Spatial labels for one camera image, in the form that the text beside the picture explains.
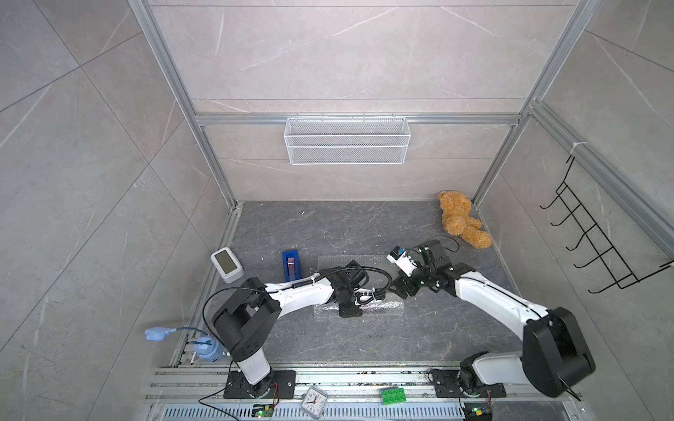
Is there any blue tape dispenser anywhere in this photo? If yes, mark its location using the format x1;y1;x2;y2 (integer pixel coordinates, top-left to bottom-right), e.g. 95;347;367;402
282;249;301;282

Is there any clear bubble wrap sheet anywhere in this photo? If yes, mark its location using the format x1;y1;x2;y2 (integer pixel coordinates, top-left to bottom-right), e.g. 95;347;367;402
313;254;405;319

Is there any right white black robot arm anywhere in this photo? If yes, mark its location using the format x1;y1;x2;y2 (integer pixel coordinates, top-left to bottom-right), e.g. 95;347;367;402
387;240;596;397

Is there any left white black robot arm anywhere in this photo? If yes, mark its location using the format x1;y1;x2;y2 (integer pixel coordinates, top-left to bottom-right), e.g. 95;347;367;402
209;261;375;395

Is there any tan teddy bear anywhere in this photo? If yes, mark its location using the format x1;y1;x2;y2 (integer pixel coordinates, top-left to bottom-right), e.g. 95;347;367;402
438;191;493;249

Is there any white digital timer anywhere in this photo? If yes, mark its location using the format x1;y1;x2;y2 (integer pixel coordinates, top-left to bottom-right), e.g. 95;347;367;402
210;247;244;284

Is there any green toy brick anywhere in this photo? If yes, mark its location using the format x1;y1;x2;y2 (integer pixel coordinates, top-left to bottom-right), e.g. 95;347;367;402
380;388;407;405

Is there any small white analog clock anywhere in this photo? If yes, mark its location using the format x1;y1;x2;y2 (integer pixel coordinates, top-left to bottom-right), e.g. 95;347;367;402
300;386;328;419

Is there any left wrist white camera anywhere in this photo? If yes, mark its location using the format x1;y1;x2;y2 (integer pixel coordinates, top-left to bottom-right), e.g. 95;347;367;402
355;289;385;306

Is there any wrist white camera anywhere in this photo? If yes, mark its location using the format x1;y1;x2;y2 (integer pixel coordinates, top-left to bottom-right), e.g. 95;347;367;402
387;247;418;277
355;289;385;306

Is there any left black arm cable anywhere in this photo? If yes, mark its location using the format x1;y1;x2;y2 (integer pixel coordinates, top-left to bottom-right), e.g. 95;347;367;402
310;265;394;303

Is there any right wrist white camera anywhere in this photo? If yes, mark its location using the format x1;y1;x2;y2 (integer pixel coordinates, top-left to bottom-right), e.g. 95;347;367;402
387;247;418;277

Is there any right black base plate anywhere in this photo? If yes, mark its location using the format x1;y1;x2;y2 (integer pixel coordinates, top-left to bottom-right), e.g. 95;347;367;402
427;368;507;399

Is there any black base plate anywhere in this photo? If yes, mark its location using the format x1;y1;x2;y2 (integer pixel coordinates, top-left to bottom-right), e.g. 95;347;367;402
427;368;507;399
223;370;297;399

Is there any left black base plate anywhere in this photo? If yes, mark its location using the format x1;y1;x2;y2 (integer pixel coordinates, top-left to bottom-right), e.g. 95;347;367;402
223;370;297;399

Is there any white wire mesh basket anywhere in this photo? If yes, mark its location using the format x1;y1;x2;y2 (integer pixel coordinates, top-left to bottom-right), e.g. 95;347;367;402
284;117;412;166

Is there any black wire hook rack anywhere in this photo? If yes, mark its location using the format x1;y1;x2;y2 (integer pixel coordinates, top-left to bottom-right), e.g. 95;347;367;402
539;156;673;295

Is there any aluminium frame post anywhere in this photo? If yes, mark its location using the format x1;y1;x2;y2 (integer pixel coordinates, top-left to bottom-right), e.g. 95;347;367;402
472;0;601;208

